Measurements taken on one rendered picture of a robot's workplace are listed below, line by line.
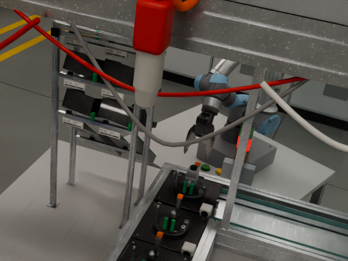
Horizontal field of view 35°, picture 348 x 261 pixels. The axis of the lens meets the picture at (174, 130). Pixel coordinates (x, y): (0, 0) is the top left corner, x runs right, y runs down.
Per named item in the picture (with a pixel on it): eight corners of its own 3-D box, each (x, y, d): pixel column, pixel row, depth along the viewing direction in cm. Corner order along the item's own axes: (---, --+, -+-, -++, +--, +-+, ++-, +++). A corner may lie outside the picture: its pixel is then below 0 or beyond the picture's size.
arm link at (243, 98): (237, 112, 282) (243, 88, 275) (257, 124, 273) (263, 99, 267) (221, 117, 274) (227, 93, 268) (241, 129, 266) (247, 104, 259)
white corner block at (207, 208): (201, 209, 223) (202, 202, 221) (212, 213, 222) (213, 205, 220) (198, 216, 219) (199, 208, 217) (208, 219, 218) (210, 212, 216)
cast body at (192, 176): (188, 175, 231) (190, 161, 227) (198, 177, 230) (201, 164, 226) (183, 185, 224) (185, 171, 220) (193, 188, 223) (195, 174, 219)
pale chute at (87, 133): (96, 146, 248) (100, 137, 249) (120, 156, 244) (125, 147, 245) (71, 125, 223) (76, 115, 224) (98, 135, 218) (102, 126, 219)
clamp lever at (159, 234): (153, 250, 192) (158, 230, 191) (158, 252, 191) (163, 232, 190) (150, 254, 188) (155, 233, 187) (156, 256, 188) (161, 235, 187)
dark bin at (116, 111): (129, 117, 234) (134, 101, 233) (155, 128, 229) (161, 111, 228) (97, 115, 208) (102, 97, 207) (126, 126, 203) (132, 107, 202)
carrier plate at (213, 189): (170, 173, 244) (171, 169, 243) (222, 187, 239) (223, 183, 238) (153, 202, 223) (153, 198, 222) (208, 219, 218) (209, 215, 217)
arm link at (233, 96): (226, 88, 245) (214, 78, 236) (244, 98, 238) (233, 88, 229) (216, 102, 245) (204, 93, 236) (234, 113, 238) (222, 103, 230)
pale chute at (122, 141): (127, 155, 245) (131, 145, 246) (152, 164, 241) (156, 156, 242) (104, 134, 220) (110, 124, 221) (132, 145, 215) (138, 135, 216)
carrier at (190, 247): (151, 204, 222) (155, 179, 216) (208, 221, 217) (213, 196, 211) (129, 241, 202) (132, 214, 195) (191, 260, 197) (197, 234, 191)
